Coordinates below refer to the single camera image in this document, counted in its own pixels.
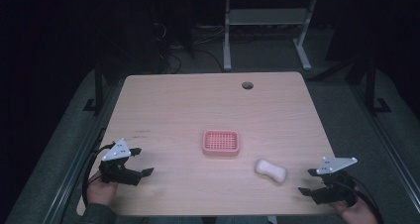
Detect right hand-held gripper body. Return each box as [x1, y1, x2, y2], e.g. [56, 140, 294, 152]
[311, 156, 360, 207]

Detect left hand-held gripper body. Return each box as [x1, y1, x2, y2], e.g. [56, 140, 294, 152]
[98, 138, 144, 186]

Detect white soap bar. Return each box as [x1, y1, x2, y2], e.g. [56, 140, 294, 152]
[254, 159, 288, 184]

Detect pink soap dish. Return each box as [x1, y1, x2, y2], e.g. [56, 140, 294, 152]
[201, 129, 241, 158]

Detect person's left hand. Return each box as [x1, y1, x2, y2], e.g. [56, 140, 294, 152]
[86, 171, 119, 206]

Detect person's right hand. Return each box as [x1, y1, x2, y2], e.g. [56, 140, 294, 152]
[330, 198, 379, 224]

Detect black metal stand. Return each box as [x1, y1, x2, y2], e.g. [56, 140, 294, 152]
[365, 56, 392, 116]
[82, 50, 106, 116]

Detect white metal stand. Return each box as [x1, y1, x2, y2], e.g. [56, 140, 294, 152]
[222, 0, 319, 72]

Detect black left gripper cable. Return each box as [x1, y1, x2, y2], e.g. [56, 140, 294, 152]
[81, 142, 116, 208]

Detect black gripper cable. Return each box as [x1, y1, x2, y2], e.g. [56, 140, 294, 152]
[81, 142, 116, 208]
[350, 176, 384, 224]

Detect aluminium floor rail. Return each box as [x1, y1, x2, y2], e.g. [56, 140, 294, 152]
[350, 83, 420, 202]
[41, 84, 112, 224]

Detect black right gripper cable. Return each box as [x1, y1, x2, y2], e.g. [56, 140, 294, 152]
[350, 176, 384, 224]

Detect black floor cables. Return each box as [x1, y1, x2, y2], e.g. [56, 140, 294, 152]
[153, 20, 226, 74]

